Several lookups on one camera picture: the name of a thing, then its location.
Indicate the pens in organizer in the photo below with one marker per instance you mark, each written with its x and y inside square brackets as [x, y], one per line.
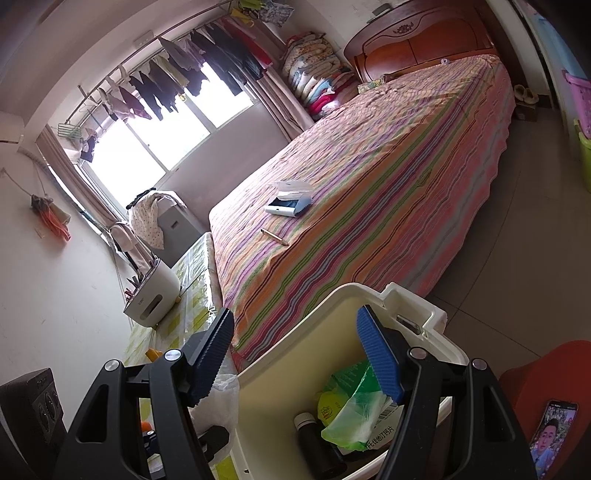
[138, 279]

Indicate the white tissue box organizer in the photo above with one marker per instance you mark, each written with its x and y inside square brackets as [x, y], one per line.
[154, 295]

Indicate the yellow pencil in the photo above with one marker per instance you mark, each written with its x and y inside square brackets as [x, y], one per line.
[274, 236]

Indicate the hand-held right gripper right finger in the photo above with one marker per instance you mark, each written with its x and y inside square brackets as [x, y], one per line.
[379, 355]

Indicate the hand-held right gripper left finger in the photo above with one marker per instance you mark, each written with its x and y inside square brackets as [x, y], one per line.
[211, 367]

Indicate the dark bottle with white cap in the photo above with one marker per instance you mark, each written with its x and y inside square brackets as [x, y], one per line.
[318, 445]

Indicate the clear plastic bag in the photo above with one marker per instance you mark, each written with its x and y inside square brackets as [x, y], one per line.
[226, 397]

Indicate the translucent plastic bag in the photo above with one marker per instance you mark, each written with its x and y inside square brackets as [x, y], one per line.
[355, 417]

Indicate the wooden headboard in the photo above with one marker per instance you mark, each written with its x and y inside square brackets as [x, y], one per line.
[415, 32]

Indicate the red plastic stool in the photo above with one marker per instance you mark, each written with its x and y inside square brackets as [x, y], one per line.
[545, 378]

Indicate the stack of folded quilts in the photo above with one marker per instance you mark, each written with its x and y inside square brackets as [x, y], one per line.
[316, 74]

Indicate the small yellow object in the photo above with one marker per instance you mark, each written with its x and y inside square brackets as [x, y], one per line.
[153, 354]

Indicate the green hanger rack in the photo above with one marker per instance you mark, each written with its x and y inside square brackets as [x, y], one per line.
[70, 130]

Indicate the beige curtain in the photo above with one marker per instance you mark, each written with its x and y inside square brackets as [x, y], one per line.
[78, 180]
[284, 104]

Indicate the window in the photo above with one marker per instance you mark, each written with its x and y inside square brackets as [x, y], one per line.
[171, 134]

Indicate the striped bed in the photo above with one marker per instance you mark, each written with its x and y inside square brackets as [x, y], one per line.
[369, 184]

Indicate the row of hanging clothes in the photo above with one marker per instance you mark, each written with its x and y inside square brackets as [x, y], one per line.
[184, 69]

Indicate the pink plastic basket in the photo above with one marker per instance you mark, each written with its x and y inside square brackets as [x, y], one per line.
[577, 97]

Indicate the dark hanging garment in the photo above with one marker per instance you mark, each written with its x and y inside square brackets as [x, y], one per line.
[88, 148]

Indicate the wall air conditioner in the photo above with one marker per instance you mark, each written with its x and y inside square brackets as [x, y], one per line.
[10, 129]

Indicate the white trash bin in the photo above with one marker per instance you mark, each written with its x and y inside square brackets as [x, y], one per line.
[286, 350]

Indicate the smartphone with lit screen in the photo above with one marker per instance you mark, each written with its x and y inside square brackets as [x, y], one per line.
[554, 438]

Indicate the green tissue pack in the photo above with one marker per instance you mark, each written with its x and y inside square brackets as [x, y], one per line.
[371, 85]

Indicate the pair of slippers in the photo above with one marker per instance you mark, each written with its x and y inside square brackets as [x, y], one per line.
[525, 93]

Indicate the green plastic basket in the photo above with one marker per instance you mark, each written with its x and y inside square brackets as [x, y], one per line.
[584, 150]

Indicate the cloths hanging on wall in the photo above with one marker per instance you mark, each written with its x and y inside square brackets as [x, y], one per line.
[53, 214]

